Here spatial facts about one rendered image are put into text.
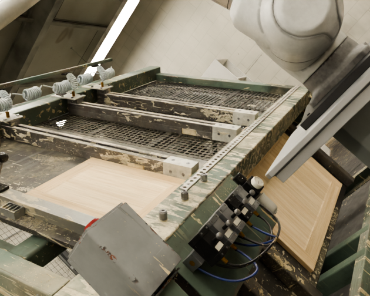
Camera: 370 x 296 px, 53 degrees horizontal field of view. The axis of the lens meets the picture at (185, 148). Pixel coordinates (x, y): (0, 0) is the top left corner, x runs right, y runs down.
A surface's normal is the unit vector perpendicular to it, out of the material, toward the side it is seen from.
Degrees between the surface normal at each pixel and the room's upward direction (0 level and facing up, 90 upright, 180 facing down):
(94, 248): 90
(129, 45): 90
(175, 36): 90
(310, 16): 98
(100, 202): 54
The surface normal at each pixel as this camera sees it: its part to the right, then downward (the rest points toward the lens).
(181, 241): 0.50, -0.65
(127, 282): -0.48, 0.35
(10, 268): -0.02, -0.92
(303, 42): 0.00, 0.92
